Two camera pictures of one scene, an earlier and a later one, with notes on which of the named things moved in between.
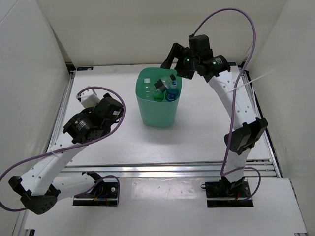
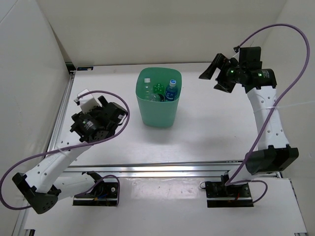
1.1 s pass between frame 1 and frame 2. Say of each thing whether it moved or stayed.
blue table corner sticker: stayed
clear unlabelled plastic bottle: stayed
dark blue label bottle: stayed
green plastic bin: stayed
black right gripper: moved
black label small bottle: moved
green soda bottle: moved
